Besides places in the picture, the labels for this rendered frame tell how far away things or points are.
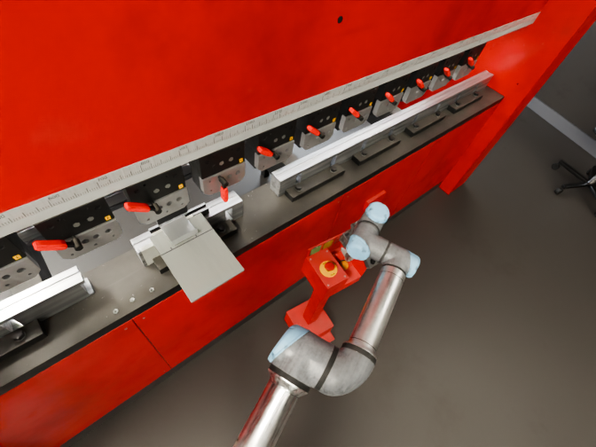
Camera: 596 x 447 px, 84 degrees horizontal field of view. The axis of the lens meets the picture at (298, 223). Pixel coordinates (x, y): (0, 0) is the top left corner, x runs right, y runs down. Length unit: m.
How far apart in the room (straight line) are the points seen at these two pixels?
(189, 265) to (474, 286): 2.04
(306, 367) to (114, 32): 0.79
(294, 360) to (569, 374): 2.14
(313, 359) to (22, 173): 0.73
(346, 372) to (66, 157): 0.77
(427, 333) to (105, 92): 2.05
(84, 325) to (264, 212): 0.69
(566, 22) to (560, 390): 2.05
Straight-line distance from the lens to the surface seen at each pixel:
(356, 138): 1.58
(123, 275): 1.24
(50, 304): 1.20
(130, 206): 0.91
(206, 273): 1.04
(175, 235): 1.11
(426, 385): 2.19
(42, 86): 0.73
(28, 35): 0.70
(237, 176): 1.09
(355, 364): 0.89
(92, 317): 1.20
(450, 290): 2.50
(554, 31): 2.47
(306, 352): 0.87
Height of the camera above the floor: 1.92
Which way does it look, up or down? 54 degrees down
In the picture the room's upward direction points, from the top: 13 degrees clockwise
